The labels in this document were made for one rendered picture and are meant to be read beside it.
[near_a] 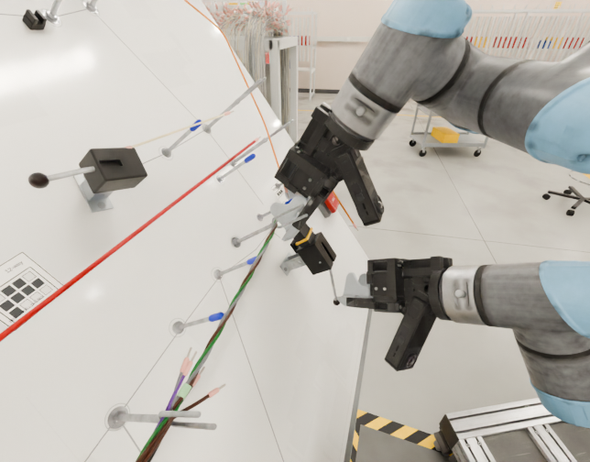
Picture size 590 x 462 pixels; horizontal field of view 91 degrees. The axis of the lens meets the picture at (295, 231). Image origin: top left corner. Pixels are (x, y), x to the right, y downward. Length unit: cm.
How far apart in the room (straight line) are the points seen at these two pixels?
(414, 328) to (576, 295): 18
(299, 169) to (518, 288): 29
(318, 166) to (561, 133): 24
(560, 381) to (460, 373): 145
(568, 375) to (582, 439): 128
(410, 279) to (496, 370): 155
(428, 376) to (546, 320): 144
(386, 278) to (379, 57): 30
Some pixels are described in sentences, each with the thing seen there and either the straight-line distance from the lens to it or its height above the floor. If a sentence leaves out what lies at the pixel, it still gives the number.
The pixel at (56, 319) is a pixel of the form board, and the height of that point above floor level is 126.
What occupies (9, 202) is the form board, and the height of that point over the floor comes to 134.
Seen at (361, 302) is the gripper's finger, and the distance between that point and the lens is 49.
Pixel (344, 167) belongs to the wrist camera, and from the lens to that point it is 40.
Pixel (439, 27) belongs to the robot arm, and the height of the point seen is 147.
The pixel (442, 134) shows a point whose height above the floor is 29.
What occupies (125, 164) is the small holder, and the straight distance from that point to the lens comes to 34.
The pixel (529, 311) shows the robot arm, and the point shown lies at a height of 123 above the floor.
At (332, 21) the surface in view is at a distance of 857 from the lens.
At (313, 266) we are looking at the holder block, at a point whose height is 113.
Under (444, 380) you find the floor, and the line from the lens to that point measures 183.
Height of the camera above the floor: 148
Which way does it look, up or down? 35 degrees down
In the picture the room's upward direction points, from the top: straight up
